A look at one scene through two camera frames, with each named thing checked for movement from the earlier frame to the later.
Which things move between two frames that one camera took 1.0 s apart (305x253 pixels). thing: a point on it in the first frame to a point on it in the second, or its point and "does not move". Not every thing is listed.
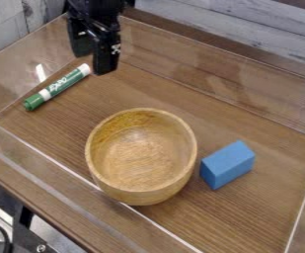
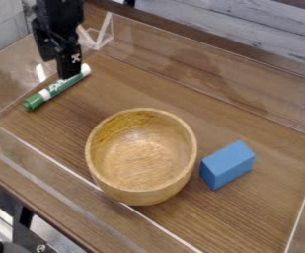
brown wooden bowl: (141, 154) does not move
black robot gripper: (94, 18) to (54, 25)
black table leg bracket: (26, 241) does not move
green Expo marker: (33, 101) does not move
